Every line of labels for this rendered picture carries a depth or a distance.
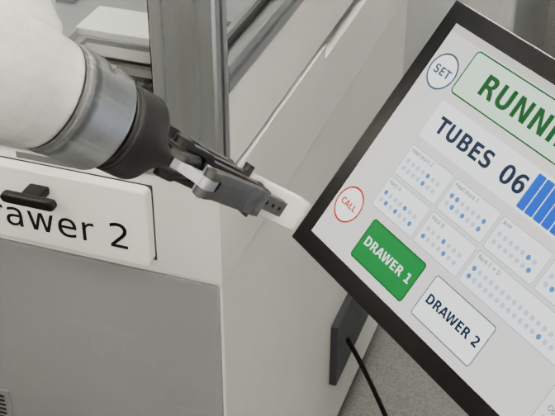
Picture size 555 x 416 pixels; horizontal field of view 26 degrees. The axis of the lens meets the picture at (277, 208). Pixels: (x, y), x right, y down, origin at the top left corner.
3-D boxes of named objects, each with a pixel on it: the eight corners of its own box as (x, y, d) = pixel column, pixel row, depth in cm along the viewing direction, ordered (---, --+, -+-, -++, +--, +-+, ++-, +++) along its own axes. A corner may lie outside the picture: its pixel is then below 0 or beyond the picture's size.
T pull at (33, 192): (54, 213, 147) (52, 204, 146) (-1, 201, 149) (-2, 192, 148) (67, 198, 150) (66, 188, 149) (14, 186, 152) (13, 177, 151)
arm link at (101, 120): (56, 24, 95) (113, 54, 99) (-2, 120, 96) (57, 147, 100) (104, 65, 89) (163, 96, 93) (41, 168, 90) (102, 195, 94)
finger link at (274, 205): (244, 180, 106) (262, 195, 104) (282, 198, 109) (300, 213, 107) (235, 194, 106) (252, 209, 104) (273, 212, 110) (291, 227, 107)
